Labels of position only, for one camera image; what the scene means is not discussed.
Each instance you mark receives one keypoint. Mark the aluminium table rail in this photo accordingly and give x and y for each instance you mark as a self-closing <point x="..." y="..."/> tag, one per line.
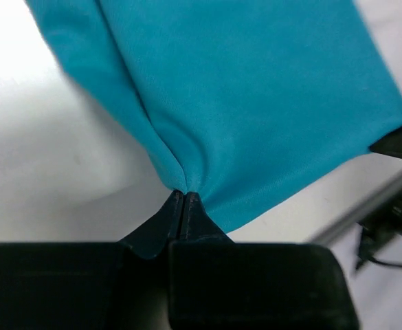
<point x="330" y="233"/>

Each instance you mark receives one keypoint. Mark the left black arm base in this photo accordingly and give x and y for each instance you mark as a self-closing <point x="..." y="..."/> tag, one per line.
<point x="377" y="230"/>

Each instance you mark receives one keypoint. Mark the teal t-shirt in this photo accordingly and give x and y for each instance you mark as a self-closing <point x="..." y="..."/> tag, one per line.
<point x="242" y="102"/>

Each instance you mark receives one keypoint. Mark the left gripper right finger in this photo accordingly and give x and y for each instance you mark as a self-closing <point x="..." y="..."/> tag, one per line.
<point x="215" y="283"/>

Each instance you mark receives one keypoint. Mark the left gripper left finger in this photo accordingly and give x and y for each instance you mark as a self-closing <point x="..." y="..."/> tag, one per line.
<point x="86" y="285"/>

